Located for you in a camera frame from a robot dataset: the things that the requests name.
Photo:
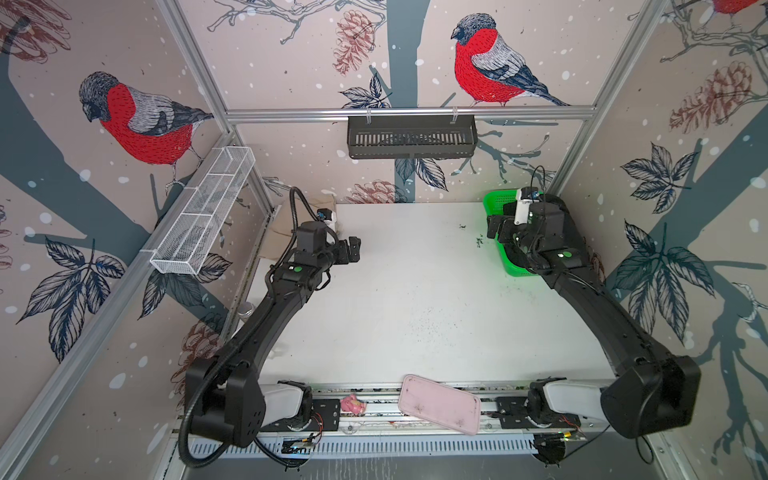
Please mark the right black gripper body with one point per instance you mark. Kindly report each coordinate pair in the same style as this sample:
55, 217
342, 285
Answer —
512, 234

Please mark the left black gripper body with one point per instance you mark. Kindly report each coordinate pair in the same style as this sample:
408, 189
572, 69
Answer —
336, 254

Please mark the green plastic basket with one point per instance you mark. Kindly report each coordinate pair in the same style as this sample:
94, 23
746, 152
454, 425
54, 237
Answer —
508, 219

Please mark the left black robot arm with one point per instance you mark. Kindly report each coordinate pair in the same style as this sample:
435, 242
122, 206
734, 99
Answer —
225, 405

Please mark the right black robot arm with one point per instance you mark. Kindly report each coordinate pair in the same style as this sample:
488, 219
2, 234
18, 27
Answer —
653, 390

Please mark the spice jar with silver lid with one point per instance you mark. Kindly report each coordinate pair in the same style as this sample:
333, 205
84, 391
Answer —
245, 310

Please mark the small pink toy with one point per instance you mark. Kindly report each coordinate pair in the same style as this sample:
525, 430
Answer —
353, 405

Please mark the pink plastic tray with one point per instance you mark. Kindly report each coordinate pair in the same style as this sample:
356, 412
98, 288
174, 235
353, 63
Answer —
440, 404

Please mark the black hanging wire basket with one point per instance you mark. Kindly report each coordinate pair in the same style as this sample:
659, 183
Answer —
411, 137

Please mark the horizontal aluminium frame bar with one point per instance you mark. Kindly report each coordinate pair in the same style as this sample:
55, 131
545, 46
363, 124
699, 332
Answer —
544, 112

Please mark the white mesh wire shelf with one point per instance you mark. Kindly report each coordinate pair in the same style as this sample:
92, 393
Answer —
191, 237

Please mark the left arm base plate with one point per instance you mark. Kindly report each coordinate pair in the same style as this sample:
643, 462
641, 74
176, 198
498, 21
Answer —
326, 415

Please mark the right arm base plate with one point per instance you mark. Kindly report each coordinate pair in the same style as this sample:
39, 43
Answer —
512, 414

